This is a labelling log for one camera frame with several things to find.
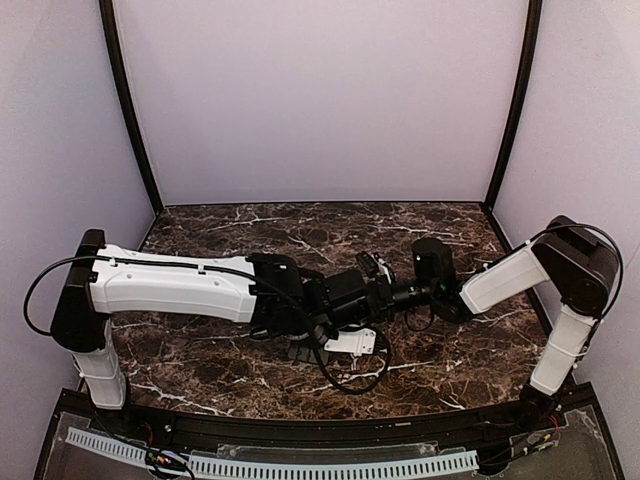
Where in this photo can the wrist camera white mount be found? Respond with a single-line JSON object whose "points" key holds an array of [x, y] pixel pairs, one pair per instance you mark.
{"points": [[375, 268], [357, 343]]}

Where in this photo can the black frame post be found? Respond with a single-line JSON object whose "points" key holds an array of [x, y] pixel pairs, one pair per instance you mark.
{"points": [[127, 107], [525, 64]]}

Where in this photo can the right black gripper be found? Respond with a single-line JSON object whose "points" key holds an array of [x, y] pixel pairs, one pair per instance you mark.
{"points": [[381, 298]]}

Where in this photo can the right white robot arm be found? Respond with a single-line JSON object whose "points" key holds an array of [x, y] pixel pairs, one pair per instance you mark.
{"points": [[581, 261]]}

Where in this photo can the right black frame post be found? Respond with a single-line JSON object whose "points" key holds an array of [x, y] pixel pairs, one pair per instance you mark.
{"points": [[525, 64]]}

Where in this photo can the black front rail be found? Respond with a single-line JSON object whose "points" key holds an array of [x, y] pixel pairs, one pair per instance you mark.
{"points": [[480, 427]]}

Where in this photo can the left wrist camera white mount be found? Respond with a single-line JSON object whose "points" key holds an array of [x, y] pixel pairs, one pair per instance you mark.
{"points": [[357, 343]]}

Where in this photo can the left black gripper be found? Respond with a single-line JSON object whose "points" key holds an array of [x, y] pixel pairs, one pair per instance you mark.
{"points": [[310, 351]]}

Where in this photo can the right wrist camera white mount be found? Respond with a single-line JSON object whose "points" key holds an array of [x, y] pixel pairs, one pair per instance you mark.
{"points": [[375, 268]]}

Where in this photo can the left black frame post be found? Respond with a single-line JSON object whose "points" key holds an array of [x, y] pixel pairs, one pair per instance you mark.
{"points": [[127, 107]]}

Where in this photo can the white slotted cable duct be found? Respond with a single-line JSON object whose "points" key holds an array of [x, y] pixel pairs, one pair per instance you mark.
{"points": [[240, 463]]}

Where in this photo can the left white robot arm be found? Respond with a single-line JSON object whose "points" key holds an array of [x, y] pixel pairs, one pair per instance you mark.
{"points": [[72, 300]]}

